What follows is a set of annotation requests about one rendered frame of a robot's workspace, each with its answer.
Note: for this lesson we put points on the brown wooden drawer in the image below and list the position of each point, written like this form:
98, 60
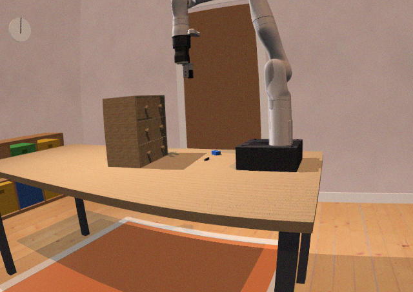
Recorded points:
159, 126
158, 106
146, 151
160, 144
145, 130
144, 107

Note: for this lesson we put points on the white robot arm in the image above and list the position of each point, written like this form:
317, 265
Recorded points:
275, 72

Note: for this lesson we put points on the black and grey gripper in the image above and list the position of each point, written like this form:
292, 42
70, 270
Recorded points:
181, 35

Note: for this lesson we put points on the brown wooden chest of drawers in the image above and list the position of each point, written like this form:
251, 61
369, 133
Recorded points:
121, 134

